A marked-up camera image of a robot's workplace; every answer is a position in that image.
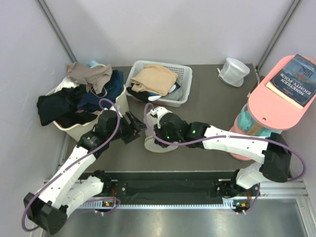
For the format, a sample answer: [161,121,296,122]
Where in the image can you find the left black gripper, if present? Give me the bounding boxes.
[108,110,149,144]

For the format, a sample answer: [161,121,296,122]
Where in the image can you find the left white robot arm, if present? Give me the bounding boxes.
[23,108,146,235]

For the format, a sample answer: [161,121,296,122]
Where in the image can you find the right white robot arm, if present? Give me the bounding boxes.
[144,107,292,198]

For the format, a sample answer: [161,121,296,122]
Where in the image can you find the cream laundry hamper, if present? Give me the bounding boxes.
[46,64,129,141]

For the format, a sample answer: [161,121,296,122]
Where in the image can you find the grey garment in basket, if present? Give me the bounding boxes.
[162,88,183,101]

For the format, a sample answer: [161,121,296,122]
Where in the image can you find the black white sock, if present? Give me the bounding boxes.
[126,83,181,102]

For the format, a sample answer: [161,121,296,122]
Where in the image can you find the beige folded garment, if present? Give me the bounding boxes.
[130,64,178,96]

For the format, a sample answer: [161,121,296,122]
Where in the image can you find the white perforated plastic basket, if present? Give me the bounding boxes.
[125,60,193,107]

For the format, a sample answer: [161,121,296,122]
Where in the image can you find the taupe garment on hamper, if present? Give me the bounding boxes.
[65,62,113,95]

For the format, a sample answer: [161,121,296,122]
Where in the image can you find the teal item under table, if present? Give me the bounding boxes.
[237,104,271,137]

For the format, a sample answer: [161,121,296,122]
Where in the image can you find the black garment pile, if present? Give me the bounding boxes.
[37,85,97,128]

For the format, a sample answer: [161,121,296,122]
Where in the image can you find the pink two-tier side table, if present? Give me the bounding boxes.
[228,55,316,161]

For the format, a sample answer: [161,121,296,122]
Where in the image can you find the dark blue paperback book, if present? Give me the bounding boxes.
[266,54,316,110]

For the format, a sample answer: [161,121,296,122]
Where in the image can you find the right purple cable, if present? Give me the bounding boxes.
[144,102,307,214]

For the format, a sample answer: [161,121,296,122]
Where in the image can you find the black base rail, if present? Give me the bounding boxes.
[74,171,260,205]

